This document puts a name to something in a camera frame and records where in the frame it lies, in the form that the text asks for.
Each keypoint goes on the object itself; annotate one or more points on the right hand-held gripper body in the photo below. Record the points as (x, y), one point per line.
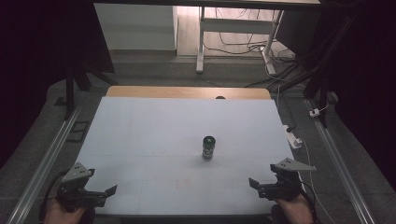
(285, 188)

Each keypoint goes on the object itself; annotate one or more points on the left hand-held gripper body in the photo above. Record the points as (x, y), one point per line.
(81, 195)

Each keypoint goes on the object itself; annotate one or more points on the person's right hand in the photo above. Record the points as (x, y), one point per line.
(295, 213)

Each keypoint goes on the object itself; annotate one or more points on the person's left hand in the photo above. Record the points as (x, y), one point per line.
(57, 215)

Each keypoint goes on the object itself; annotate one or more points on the white power strip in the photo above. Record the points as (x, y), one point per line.
(292, 137)

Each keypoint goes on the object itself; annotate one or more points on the white table mat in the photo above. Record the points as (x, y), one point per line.
(149, 149)

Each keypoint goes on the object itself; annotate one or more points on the dark bottle with green label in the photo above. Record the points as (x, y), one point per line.
(208, 149)

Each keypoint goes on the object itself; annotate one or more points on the small white adapter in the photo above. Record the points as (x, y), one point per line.
(315, 112)

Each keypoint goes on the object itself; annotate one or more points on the black curtain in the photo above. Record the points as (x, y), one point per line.
(46, 46)
(367, 77)

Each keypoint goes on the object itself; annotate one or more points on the aluminium floor rail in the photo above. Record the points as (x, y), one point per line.
(43, 168)
(339, 165)

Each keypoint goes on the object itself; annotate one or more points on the black floor frame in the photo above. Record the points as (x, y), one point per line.
(77, 131)

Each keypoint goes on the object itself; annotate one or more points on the white desk frame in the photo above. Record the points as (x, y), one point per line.
(236, 26)

